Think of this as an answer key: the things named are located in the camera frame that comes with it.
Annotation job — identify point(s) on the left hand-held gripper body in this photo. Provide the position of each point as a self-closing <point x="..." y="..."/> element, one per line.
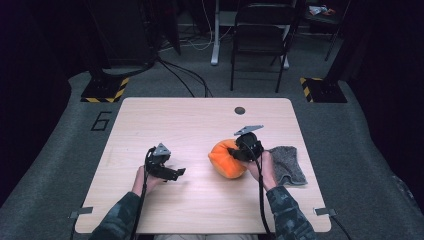
<point x="159" y="161"/>

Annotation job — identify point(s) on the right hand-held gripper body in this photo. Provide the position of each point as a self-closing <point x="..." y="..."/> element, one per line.
<point x="249" y="146"/>

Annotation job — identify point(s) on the orange plush toy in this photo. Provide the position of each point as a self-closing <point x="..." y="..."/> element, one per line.
<point x="225" y="163"/>

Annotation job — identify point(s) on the grey cloth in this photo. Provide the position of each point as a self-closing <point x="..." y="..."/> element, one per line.
<point x="288" y="165"/>

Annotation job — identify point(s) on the person's left hand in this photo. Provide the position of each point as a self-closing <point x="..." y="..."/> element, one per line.
<point x="146" y="181"/>

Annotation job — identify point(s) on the person's right hand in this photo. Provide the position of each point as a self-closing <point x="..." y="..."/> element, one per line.
<point x="265" y="171"/>

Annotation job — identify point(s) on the black striped stand base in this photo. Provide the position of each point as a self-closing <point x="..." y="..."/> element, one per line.
<point x="105" y="90"/>
<point x="325" y="90"/>

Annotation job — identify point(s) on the grey tape strip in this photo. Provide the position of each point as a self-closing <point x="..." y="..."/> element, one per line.
<point x="325" y="211"/>
<point x="81" y="211"/>

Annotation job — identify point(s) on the black folding chair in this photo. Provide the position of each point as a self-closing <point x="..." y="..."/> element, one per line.
<point x="263" y="36"/>

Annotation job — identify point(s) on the white desk leg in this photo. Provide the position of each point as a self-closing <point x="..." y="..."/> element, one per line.
<point x="215" y="40"/>

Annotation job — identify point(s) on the black cabinet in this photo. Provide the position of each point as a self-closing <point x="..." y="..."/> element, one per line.
<point x="123" y="33"/>

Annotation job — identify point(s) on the orange and white clutter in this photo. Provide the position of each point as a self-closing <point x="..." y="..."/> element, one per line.
<point x="320" y="10"/>

